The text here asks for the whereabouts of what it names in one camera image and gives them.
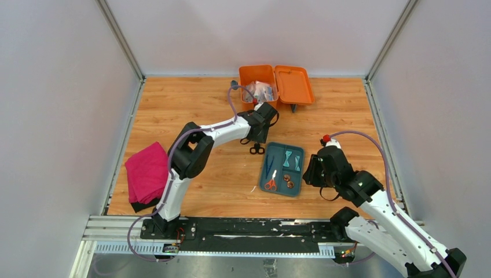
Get small clear bag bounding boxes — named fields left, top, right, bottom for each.
left=242, top=81, right=256, bottom=103

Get clear bag blue items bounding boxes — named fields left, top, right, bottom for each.
left=253, top=81, right=274, bottom=102

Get black bandage scissors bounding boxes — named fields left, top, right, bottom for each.
left=249, top=142, right=265, bottom=155

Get blue foil sachet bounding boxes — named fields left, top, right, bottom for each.
left=295, top=155, right=302, bottom=172

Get teal plastic tray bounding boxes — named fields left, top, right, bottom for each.
left=258, top=142, right=305, bottom=197

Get orange medicine box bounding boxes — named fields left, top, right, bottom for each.
left=239, top=64, right=316, bottom=112

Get small orange scissors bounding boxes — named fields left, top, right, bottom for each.
left=264, top=170, right=277, bottom=191

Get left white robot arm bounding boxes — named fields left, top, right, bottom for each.
left=151, top=103, right=279, bottom=239

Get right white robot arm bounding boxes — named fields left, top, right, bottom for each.
left=303, top=145, right=467, bottom=277

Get pink folded cloth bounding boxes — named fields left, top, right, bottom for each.
left=124, top=142, right=168, bottom=213

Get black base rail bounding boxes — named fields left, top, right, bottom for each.
left=82, top=216, right=362, bottom=258

